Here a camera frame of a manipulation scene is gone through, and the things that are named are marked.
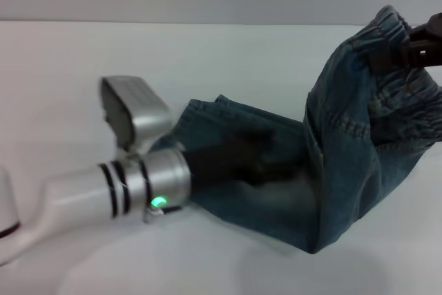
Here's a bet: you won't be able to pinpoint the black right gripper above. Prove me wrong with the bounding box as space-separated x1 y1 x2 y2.
367 12 442 75

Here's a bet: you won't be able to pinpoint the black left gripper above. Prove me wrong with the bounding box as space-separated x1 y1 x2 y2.
182 128 278 186

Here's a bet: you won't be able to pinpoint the blue denim shorts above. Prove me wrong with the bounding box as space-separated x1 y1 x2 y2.
151 4 442 255

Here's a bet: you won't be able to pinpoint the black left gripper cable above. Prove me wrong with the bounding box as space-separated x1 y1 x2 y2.
148 204 183 223

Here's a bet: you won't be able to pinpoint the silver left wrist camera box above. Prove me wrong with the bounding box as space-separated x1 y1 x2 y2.
99 75 172 153

